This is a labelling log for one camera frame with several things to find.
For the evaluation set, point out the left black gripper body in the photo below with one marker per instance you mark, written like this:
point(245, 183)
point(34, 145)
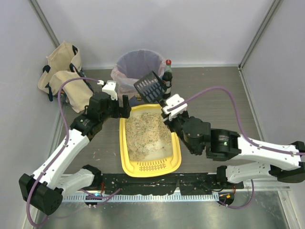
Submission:
point(123, 110)

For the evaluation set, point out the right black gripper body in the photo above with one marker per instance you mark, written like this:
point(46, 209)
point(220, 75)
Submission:
point(167, 118)

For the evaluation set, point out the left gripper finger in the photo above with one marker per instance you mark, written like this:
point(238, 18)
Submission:
point(125, 112)
point(125, 101)

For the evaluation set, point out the black litter scoop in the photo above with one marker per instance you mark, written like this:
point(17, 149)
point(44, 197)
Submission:
point(150, 88)

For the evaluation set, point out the yellow litter box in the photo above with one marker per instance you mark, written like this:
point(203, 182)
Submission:
point(148, 168)

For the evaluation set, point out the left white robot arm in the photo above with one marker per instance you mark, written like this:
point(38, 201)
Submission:
point(45, 188)

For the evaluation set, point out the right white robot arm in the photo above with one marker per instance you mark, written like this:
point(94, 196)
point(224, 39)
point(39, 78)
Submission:
point(265, 160)

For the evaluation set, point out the cat litter pellets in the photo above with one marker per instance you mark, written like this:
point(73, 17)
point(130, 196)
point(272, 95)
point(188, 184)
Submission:
point(147, 137)

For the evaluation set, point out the pink bin liner bag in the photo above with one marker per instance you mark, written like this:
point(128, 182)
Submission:
point(124, 78)

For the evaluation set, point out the dark soda bottle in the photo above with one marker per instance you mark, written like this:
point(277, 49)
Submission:
point(167, 79)

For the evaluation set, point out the beige canvas tote bag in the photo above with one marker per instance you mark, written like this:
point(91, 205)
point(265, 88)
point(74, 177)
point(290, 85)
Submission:
point(61, 78)

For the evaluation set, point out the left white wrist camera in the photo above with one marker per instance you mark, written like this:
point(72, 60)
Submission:
point(111, 89)

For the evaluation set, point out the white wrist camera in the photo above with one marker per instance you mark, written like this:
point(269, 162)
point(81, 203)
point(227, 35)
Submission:
point(111, 89)
point(174, 106)

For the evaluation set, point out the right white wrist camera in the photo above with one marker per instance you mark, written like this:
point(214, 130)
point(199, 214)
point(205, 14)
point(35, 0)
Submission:
point(174, 106)

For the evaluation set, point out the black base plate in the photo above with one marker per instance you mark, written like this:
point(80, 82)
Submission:
point(188, 184)

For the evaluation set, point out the slotted cable duct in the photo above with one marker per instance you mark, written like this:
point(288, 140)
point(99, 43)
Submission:
point(176, 197)

